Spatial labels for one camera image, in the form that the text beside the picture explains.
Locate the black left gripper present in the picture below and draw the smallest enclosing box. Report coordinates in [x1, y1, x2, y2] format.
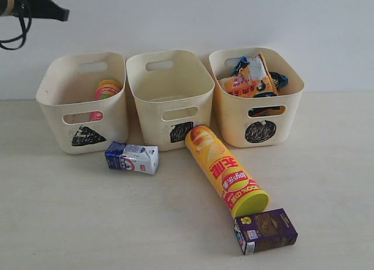
[13, 0, 70, 21]

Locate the pink Lays chips can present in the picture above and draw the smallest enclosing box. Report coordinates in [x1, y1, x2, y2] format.
[89, 79, 122, 122]

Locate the blue white milk carton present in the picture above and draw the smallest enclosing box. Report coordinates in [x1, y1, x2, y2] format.
[105, 141, 160, 175]

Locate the orange noodle bag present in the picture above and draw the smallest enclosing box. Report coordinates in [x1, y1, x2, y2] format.
[219, 53, 280, 99]

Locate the yellow Lays chips can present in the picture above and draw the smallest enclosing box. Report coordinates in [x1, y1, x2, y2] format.
[185, 125, 269, 218]

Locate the purple chocolate box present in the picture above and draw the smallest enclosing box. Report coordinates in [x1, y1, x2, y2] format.
[234, 208, 298, 255]

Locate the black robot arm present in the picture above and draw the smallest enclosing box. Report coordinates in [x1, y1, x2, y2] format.
[1, 0, 70, 22]

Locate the cream bin triangle mark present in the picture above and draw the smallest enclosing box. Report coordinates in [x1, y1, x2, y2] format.
[36, 52, 129, 154]

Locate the cream bin checker mark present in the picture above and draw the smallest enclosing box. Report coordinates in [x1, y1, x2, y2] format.
[126, 50, 215, 151]

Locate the cream bin circle mark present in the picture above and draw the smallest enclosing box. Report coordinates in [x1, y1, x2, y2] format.
[209, 47, 304, 148]

